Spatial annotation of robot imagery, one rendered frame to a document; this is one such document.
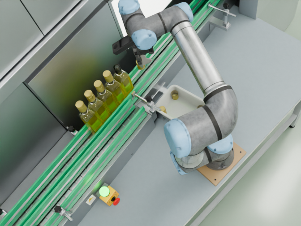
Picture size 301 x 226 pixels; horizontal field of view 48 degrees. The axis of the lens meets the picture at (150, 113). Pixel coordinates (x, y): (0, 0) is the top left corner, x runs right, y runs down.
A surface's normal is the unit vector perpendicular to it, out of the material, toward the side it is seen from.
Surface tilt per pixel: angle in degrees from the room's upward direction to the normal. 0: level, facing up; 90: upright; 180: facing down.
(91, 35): 90
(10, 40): 90
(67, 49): 90
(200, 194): 0
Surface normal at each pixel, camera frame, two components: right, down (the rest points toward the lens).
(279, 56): -0.18, -0.47
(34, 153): 0.78, 0.48
